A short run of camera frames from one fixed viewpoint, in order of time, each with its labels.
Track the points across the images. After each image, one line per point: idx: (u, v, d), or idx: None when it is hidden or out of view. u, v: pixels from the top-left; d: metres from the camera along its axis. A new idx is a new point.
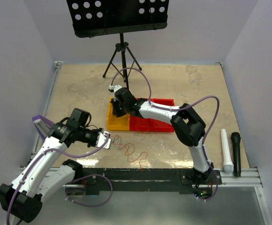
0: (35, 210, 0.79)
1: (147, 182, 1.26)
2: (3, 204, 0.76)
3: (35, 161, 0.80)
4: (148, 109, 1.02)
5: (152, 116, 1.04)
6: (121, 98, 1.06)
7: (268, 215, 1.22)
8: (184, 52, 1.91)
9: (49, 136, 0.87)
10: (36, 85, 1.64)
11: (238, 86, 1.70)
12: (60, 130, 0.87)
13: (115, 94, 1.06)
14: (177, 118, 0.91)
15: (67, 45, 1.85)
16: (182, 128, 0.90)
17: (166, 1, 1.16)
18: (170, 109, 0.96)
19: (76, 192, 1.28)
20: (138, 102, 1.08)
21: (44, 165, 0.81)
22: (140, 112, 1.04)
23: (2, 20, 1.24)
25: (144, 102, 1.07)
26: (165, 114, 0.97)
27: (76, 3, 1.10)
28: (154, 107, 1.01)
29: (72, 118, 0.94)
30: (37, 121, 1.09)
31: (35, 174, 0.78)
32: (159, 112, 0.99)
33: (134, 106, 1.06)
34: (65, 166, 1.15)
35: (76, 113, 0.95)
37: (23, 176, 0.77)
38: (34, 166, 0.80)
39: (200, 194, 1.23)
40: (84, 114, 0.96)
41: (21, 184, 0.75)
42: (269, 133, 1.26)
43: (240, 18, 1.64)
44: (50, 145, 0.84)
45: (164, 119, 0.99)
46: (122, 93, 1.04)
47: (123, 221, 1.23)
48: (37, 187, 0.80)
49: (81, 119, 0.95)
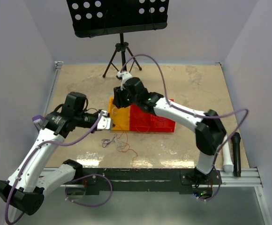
0: (37, 203, 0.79)
1: (147, 182, 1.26)
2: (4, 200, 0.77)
3: (30, 155, 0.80)
4: (166, 108, 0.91)
5: (167, 116, 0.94)
6: (133, 90, 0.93)
7: (268, 215, 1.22)
8: (184, 52, 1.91)
9: (44, 128, 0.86)
10: (36, 85, 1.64)
11: (238, 86, 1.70)
12: (55, 121, 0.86)
13: (127, 84, 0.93)
14: (202, 126, 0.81)
15: (67, 45, 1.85)
16: (207, 138, 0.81)
17: (166, 1, 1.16)
18: (194, 114, 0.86)
19: (76, 192, 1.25)
20: (152, 97, 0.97)
21: (40, 159, 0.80)
22: (155, 109, 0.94)
23: (2, 20, 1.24)
25: (160, 99, 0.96)
26: (187, 118, 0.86)
27: (76, 3, 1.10)
28: (173, 107, 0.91)
29: (67, 106, 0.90)
30: (37, 121, 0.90)
31: (31, 169, 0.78)
32: (180, 115, 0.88)
33: (148, 101, 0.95)
34: (66, 165, 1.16)
35: (70, 99, 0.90)
37: (18, 173, 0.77)
38: (30, 161, 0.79)
39: (200, 194, 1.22)
40: (79, 99, 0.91)
41: (18, 181, 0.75)
42: (269, 133, 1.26)
43: (240, 18, 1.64)
44: (45, 138, 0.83)
45: (184, 123, 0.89)
46: (135, 85, 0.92)
47: (123, 221, 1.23)
48: (35, 182, 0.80)
49: (76, 104, 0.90)
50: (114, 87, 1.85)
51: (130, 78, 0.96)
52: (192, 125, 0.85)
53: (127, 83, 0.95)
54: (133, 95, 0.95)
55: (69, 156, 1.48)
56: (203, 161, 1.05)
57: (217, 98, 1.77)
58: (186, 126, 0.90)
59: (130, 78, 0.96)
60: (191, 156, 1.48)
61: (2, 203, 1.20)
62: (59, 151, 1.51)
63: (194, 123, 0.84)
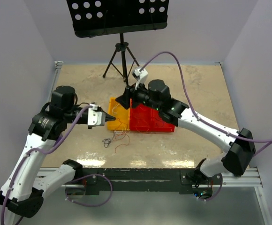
0: (36, 206, 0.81)
1: (147, 182, 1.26)
2: None
3: (19, 165, 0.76)
4: (193, 122, 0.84)
5: (193, 130, 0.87)
6: (158, 96, 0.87)
7: (268, 215, 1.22)
8: (183, 52, 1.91)
9: (31, 133, 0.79)
10: (36, 85, 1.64)
11: (238, 86, 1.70)
12: (41, 124, 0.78)
13: (153, 89, 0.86)
14: (235, 148, 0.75)
15: (67, 45, 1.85)
16: (240, 161, 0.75)
17: (166, 1, 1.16)
18: (228, 133, 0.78)
19: (76, 192, 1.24)
20: (176, 107, 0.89)
21: (30, 168, 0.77)
22: (179, 121, 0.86)
23: (2, 20, 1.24)
25: (185, 109, 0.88)
26: (218, 136, 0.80)
27: (76, 3, 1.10)
28: (202, 122, 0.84)
29: (53, 105, 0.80)
30: None
31: (22, 179, 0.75)
32: (210, 132, 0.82)
33: (170, 110, 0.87)
34: (66, 165, 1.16)
35: (55, 97, 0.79)
37: (10, 183, 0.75)
38: (20, 171, 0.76)
39: (200, 194, 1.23)
40: (65, 96, 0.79)
41: (10, 191, 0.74)
42: (269, 133, 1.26)
43: (240, 18, 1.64)
44: (32, 145, 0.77)
45: (213, 140, 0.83)
46: (162, 91, 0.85)
47: (123, 221, 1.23)
48: (30, 188, 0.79)
49: (64, 101, 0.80)
50: (114, 87, 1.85)
51: (156, 82, 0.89)
52: (223, 145, 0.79)
53: (151, 87, 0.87)
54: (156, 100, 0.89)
55: (69, 156, 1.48)
56: (214, 167, 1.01)
57: (217, 98, 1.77)
58: (215, 143, 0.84)
59: (156, 82, 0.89)
60: (191, 156, 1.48)
61: None
62: (59, 151, 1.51)
63: (227, 144, 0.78)
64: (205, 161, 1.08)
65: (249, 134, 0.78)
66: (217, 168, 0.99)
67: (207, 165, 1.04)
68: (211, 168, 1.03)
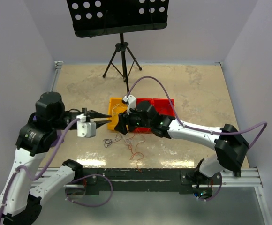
0: (32, 214, 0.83)
1: (147, 182, 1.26)
2: None
3: (9, 183, 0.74)
4: (180, 131, 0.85)
5: (181, 137, 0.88)
6: (146, 114, 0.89)
7: (268, 215, 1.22)
8: (183, 52, 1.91)
9: (19, 147, 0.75)
10: (36, 86, 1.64)
11: (238, 86, 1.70)
12: (27, 138, 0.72)
13: (139, 109, 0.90)
14: (221, 143, 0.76)
15: (67, 45, 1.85)
16: (229, 154, 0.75)
17: (166, 1, 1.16)
18: (211, 131, 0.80)
19: (76, 192, 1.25)
20: (164, 120, 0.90)
21: (20, 185, 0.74)
22: (169, 131, 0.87)
23: (2, 19, 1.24)
25: (172, 120, 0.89)
26: (204, 137, 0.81)
27: (76, 3, 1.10)
28: (187, 127, 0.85)
29: (39, 116, 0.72)
30: None
31: (14, 195, 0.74)
32: (195, 134, 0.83)
33: (160, 125, 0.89)
34: (65, 167, 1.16)
35: (39, 108, 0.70)
37: (3, 198, 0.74)
38: (11, 187, 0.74)
39: (200, 194, 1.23)
40: (48, 107, 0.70)
41: (4, 206, 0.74)
42: (269, 133, 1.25)
43: (240, 18, 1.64)
44: (21, 162, 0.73)
45: (201, 142, 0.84)
46: (147, 109, 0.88)
47: (123, 222, 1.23)
48: (24, 200, 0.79)
49: (49, 112, 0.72)
50: (114, 87, 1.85)
51: (141, 103, 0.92)
52: (211, 144, 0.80)
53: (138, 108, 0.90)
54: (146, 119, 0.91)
55: (69, 156, 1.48)
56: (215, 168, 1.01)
57: (218, 98, 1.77)
58: (204, 145, 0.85)
59: (140, 103, 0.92)
60: (191, 156, 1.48)
61: None
62: (59, 151, 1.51)
63: (213, 142, 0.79)
64: (203, 162, 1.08)
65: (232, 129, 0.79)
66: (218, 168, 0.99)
67: (207, 165, 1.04)
68: (211, 168, 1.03)
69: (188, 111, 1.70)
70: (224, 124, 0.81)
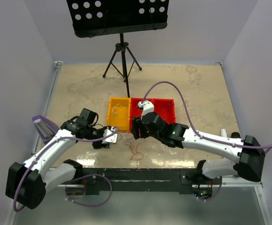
0: (38, 197, 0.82)
1: (147, 182, 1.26)
2: (9, 185, 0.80)
3: (48, 146, 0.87)
4: (196, 141, 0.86)
5: (197, 147, 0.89)
6: (154, 127, 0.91)
7: (268, 215, 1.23)
8: (183, 52, 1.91)
9: (63, 128, 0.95)
10: (36, 86, 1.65)
11: (238, 86, 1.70)
12: (72, 125, 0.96)
13: (146, 123, 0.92)
14: (245, 157, 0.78)
15: (67, 45, 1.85)
16: (253, 168, 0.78)
17: (166, 1, 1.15)
18: (233, 144, 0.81)
19: (76, 192, 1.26)
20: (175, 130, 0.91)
21: (56, 151, 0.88)
22: (184, 143, 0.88)
23: (2, 19, 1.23)
25: (185, 130, 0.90)
26: (225, 149, 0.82)
27: (76, 3, 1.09)
28: (205, 138, 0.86)
29: (81, 117, 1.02)
30: (37, 120, 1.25)
31: (47, 157, 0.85)
32: (215, 146, 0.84)
33: (172, 135, 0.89)
34: (67, 164, 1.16)
35: (85, 112, 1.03)
37: (36, 156, 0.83)
38: (47, 150, 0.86)
39: (200, 194, 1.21)
40: (92, 114, 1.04)
41: (34, 163, 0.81)
42: (269, 133, 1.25)
43: (240, 18, 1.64)
44: (63, 135, 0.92)
45: (220, 154, 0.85)
46: (154, 121, 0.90)
47: (123, 221, 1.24)
48: (46, 171, 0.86)
49: (90, 118, 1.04)
50: (114, 87, 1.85)
51: (147, 115, 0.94)
52: (233, 157, 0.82)
53: (144, 121, 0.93)
54: (154, 131, 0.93)
55: (69, 156, 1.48)
56: (217, 171, 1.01)
57: (218, 98, 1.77)
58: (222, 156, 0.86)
59: (147, 115, 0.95)
60: (191, 156, 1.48)
61: (2, 204, 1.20)
62: None
63: (236, 155, 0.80)
64: (207, 165, 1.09)
65: (253, 140, 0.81)
66: (220, 171, 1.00)
67: (211, 169, 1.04)
68: (215, 172, 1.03)
69: (188, 111, 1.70)
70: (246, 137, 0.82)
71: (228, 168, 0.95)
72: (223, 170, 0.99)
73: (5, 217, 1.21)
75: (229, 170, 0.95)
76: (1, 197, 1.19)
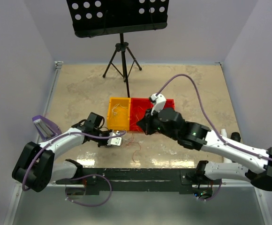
0: (44, 181, 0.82)
1: (147, 182, 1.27)
2: (19, 164, 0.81)
3: (63, 134, 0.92)
4: (221, 147, 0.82)
5: (220, 153, 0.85)
6: (172, 125, 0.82)
7: (268, 215, 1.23)
8: (183, 52, 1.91)
9: (73, 127, 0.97)
10: (37, 86, 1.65)
11: (238, 87, 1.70)
12: (80, 127, 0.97)
13: (165, 120, 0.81)
14: (271, 171, 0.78)
15: (66, 45, 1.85)
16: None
17: (166, 1, 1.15)
18: (260, 156, 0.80)
19: (76, 192, 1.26)
20: (197, 131, 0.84)
21: (69, 140, 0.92)
22: (206, 146, 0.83)
23: (2, 19, 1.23)
25: (207, 132, 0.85)
26: (250, 160, 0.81)
27: (76, 3, 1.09)
28: (230, 146, 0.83)
29: (89, 121, 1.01)
30: (37, 121, 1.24)
31: (60, 143, 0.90)
32: (241, 155, 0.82)
33: (191, 136, 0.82)
34: (68, 162, 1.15)
35: (93, 116, 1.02)
37: (51, 139, 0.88)
38: (62, 138, 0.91)
39: (200, 194, 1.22)
40: (99, 117, 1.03)
41: (49, 145, 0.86)
42: (270, 133, 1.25)
43: (240, 18, 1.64)
44: (75, 130, 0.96)
45: (244, 163, 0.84)
46: (175, 119, 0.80)
47: (123, 222, 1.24)
48: (55, 158, 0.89)
49: (97, 122, 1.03)
50: (114, 87, 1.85)
51: (165, 111, 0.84)
52: (257, 168, 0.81)
53: (162, 117, 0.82)
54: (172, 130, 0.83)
55: (69, 156, 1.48)
56: (224, 174, 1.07)
57: (218, 98, 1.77)
58: (245, 166, 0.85)
59: (164, 111, 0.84)
60: (191, 156, 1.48)
61: (3, 203, 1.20)
62: None
63: (261, 167, 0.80)
64: (211, 167, 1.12)
65: None
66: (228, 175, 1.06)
67: (217, 172, 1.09)
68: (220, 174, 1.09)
69: (188, 111, 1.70)
70: (271, 149, 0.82)
71: (238, 174, 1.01)
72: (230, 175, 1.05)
73: (5, 217, 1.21)
75: (239, 176, 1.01)
76: (1, 197, 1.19)
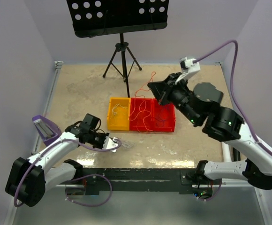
0: (37, 194, 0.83)
1: (147, 182, 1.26)
2: (10, 181, 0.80)
3: (53, 144, 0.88)
4: (251, 146, 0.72)
5: (242, 148, 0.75)
6: (209, 106, 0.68)
7: (268, 215, 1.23)
8: (183, 52, 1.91)
9: (67, 131, 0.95)
10: (37, 86, 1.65)
11: (238, 86, 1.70)
12: (76, 130, 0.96)
13: (202, 99, 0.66)
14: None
15: (66, 45, 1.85)
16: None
17: (166, 1, 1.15)
18: None
19: (76, 192, 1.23)
20: (232, 120, 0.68)
21: (60, 150, 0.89)
22: (236, 140, 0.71)
23: (2, 19, 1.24)
25: (240, 124, 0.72)
26: None
27: (76, 3, 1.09)
28: (259, 145, 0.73)
29: (84, 122, 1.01)
30: (37, 120, 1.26)
31: (51, 155, 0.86)
32: (266, 158, 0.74)
33: (223, 125, 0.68)
34: (67, 164, 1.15)
35: (88, 118, 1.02)
37: (41, 153, 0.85)
38: (52, 148, 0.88)
39: (200, 194, 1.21)
40: (95, 119, 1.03)
41: (38, 160, 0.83)
42: (270, 132, 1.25)
43: (240, 18, 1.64)
44: (67, 137, 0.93)
45: (262, 164, 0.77)
46: (215, 100, 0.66)
47: (123, 222, 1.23)
48: (47, 169, 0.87)
49: (93, 123, 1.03)
50: (113, 87, 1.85)
51: (204, 88, 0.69)
52: None
53: (200, 95, 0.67)
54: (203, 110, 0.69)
55: (69, 156, 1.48)
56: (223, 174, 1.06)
57: None
58: (260, 166, 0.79)
59: (203, 88, 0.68)
60: (191, 156, 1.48)
61: (2, 204, 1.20)
62: None
63: None
64: (210, 166, 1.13)
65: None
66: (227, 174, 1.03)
67: (216, 172, 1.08)
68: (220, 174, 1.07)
69: None
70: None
71: (236, 173, 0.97)
72: (230, 175, 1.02)
73: (5, 217, 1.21)
75: (237, 175, 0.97)
76: (1, 197, 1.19)
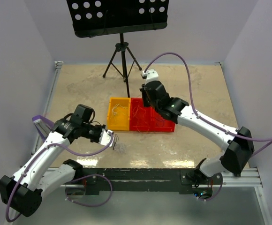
0: (35, 204, 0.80)
1: (147, 182, 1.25)
2: (3, 197, 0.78)
3: (37, 154, 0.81)
4: (192, 120, 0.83)
5: (190, 126, 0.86)
6: (154, 94, 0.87)
7: (268, 215, 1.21)
8: (183, 52, 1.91)
9: (54, 131, 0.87)
10: (37, 86, 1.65)
11: (238, 86, 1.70)
12: (64, 126, 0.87)
13: (147, 88, 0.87)
14: (234, 145, 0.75)
15: (66, 45, 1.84)
16: (238, 158, 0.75)
17: (166, 1, 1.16)
18: (227, 131, 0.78)
19: (76, 192, 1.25)
20: (177, 105, 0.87)
21: (46, 159, 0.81)
22: (179, 118, 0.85)
23: (2, 19, 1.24)
25: (185, 107, 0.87)
26: (217, 134, 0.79)
27: (76, 3, 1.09)
28: (200, 119, 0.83)
29: (75, 115, 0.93)
30: (37, 120, 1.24)
31: (37, 167, 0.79)
32: (209, 129, 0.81)
33: (170, 108, 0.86)
34: (66, 165, 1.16)
35: (79, 109, 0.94)
37: (25, 169, 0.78)
38: (37, 160, 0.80)
39: (200, 194, 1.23)
40: (88, 110, 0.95)
41: (23, 177, 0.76)
42: (270, 133, 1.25)
43: (240, 18, 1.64)
44: (54, 140, 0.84)
45: (213, 138, 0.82)
46: (156, 88, 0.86)
47: (123, 221, 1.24)
48: (37, 181, 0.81)
49: (85, 115, 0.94)
50: (113, 87, 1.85)
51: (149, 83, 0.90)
52: (222, 143, 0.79)
53: (146, 87, 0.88)
54: (153, 100, 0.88)
55: (69, 156, 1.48)
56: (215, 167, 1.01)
57: (218, 98, 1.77)
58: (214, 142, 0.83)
59: (150, 83, 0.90)
60: (191, 156, 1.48)
61: (2, 204, 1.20)
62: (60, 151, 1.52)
63: (226, 142, 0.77)
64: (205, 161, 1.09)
65: (247, 133, 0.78)
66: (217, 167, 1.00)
67: (207, 164, 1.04)
68: (211, 166, 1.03)
69: None
70: (242, 128, 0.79)
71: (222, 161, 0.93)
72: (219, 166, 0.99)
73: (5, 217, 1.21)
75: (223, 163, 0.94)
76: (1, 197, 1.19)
